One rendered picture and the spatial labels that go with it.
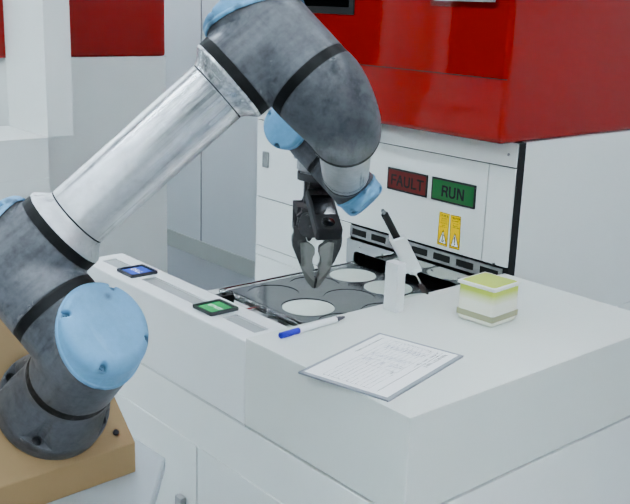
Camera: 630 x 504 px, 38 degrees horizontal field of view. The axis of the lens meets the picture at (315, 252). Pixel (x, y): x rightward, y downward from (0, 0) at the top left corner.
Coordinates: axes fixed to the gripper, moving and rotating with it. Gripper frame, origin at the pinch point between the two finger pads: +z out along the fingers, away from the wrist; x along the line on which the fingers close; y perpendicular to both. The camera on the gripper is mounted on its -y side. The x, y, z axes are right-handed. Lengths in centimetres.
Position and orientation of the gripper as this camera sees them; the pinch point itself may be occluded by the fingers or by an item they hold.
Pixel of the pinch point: (315, 282)
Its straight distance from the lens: 169.3
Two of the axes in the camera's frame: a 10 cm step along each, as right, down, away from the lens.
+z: -0.3, 9.7, 2.6
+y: -1.7, -2.6, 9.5
